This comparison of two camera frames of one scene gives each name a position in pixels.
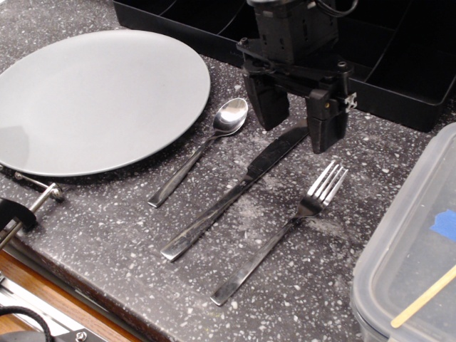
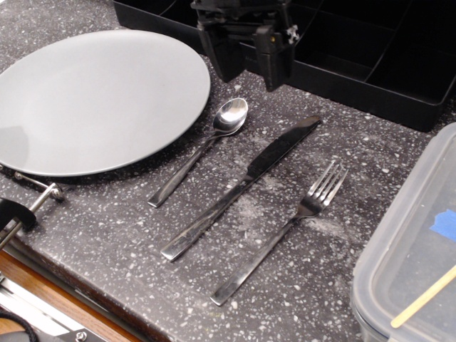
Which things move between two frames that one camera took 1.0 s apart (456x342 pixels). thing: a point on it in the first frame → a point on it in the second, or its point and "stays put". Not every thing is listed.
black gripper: (295, 55) → (224, 24)
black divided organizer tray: (401, 53) stays put
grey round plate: (97, 101) stays put
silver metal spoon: (229, 116) stays put
